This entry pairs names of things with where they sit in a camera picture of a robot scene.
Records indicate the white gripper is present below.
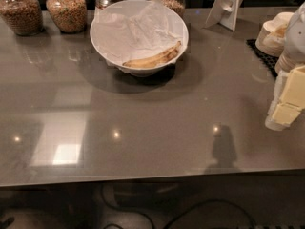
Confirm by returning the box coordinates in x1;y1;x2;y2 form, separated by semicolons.
265;65;305;131

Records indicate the yellow banana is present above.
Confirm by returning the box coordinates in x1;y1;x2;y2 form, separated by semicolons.
123;41;181;69

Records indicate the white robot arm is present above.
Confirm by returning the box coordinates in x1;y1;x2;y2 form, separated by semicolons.
265;3;305;131

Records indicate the white bowl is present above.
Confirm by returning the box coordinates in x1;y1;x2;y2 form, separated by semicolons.
89;0;190;78

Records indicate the black rubber mat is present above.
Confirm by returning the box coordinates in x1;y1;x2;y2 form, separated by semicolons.
246;39;278;78

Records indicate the stack of white paper bowls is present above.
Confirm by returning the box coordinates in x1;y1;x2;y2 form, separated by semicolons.
255;12;293;57

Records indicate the white cardboard stand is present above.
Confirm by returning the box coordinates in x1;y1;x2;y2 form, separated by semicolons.
204;0;243;31

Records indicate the white paper liner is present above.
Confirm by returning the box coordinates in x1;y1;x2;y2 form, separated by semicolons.
92;1;185;67

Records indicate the glass jar of cereal far left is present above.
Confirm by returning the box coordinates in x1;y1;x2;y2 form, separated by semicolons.
0;0;43;36

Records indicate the black floor cable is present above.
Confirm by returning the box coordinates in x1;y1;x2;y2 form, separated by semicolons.
100;183;258;229

